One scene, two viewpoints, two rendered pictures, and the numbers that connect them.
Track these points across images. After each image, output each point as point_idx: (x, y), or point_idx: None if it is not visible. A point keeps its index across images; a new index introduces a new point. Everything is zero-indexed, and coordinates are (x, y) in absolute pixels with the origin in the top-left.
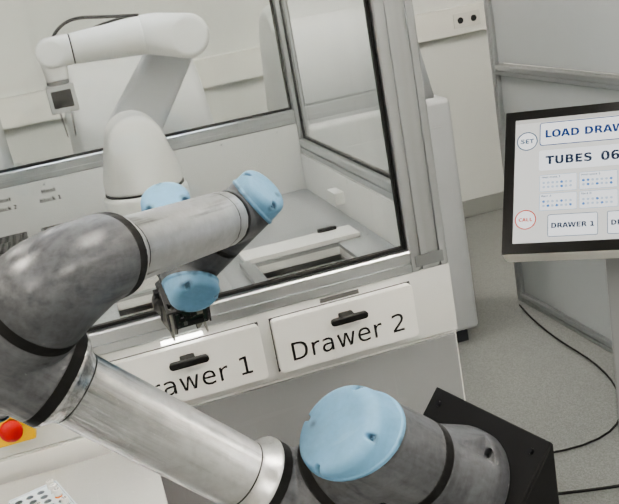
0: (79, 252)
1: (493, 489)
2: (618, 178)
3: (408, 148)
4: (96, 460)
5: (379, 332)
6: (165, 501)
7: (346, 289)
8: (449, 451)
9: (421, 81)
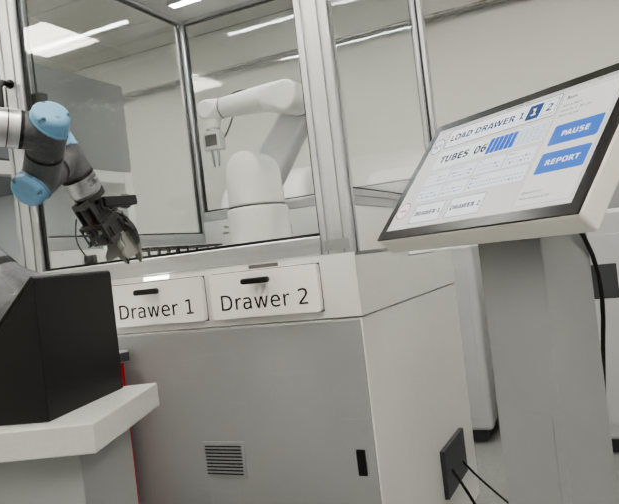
0: None
1: None
2: (474, 168)
3: (321, 145)
4: None
5: (287, 301)
6: None
7: (268, 260)
8: None
9: (333, 89)
